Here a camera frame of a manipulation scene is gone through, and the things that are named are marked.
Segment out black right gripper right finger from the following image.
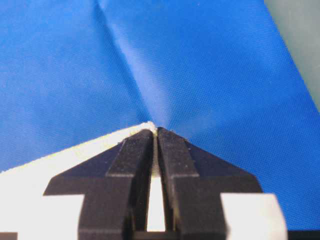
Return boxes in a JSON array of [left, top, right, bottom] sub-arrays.
[[157, 127, 263, 240]]

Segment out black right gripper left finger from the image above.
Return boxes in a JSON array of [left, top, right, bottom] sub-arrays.
[[43, 129, 153, 240]]

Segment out yellow white striped towel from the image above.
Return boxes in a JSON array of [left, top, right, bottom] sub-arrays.
[[0, 122, 288, 240]]

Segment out blue table cloth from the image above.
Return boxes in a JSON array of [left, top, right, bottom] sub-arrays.
[[0, 0, 320, 230]]

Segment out green backdrop curtain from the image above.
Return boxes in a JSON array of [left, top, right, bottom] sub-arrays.
[[264, 0, 320, 109]]

